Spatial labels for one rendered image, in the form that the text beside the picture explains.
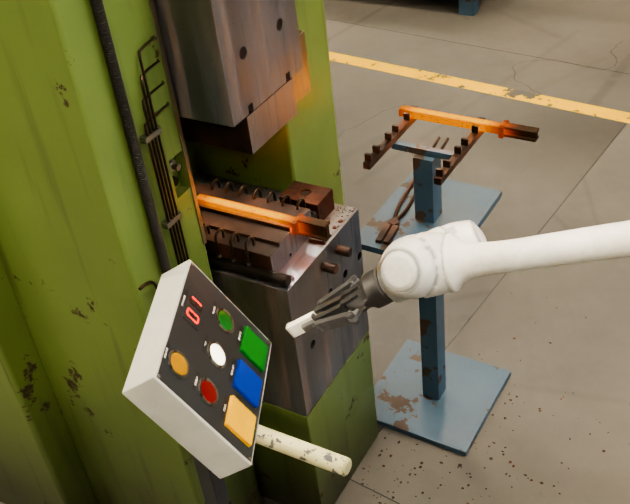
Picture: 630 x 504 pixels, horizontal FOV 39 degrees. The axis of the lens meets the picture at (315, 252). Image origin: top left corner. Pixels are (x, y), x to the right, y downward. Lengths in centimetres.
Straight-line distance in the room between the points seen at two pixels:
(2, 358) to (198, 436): 86
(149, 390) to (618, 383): 198
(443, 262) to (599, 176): 278
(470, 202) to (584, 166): 167
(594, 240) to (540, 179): 263
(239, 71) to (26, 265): 72
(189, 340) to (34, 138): 54
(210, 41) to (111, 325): 72
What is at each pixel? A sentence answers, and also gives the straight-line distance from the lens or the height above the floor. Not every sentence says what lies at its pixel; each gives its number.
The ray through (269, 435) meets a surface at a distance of 221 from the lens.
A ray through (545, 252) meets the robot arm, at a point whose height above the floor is 135.
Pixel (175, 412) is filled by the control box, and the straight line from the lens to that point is 166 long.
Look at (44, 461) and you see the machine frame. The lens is 270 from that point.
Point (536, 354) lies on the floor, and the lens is 330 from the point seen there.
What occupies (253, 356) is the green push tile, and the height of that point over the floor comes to 101.
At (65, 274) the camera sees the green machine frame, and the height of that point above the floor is 106.
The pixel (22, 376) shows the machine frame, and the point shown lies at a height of 69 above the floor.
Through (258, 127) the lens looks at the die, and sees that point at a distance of 202.
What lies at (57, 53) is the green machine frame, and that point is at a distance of 174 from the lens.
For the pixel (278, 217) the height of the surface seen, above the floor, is 101.
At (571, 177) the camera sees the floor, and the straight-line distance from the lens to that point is 423.
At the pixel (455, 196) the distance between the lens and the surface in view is 272.
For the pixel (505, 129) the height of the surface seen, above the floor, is 102.
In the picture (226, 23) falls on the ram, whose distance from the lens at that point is 187.
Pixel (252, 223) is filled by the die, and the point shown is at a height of 99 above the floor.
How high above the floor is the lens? 228
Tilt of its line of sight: 37 degrees down
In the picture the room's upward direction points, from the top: 7 degrees counter-clockwise
